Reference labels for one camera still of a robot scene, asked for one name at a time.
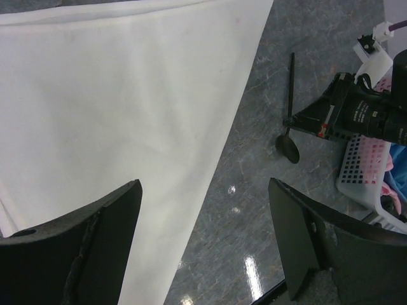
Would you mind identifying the blue cloth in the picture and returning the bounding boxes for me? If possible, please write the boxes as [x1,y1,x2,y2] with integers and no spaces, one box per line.
[384,144,407,202]

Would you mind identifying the black metal spoon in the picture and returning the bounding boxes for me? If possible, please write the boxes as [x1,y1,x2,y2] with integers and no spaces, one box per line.
[275,52,300,164]

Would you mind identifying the pink cloth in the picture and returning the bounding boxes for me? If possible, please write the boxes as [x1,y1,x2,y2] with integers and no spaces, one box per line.
[373,77,402,215]

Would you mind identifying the white plastic laundry basket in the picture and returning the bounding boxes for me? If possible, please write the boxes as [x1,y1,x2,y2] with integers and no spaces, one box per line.
[336,134,406,233]

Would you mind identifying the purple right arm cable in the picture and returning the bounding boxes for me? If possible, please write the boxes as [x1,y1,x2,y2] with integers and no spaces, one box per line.
[389,18,407,32]

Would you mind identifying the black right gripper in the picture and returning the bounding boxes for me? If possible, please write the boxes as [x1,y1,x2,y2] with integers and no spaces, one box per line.
[283,72,406,143]

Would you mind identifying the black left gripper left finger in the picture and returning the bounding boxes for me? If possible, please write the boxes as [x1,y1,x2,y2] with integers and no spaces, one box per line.
[1,180,142,304]

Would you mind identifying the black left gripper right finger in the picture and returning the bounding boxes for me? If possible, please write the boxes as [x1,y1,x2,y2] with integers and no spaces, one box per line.
[268,178,406,304]

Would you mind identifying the white cloth napkin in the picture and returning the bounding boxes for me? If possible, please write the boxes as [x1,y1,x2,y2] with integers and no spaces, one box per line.
[1,1,273,304]

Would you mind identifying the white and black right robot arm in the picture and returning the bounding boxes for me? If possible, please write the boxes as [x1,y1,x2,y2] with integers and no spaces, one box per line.
[284,50,406,146]

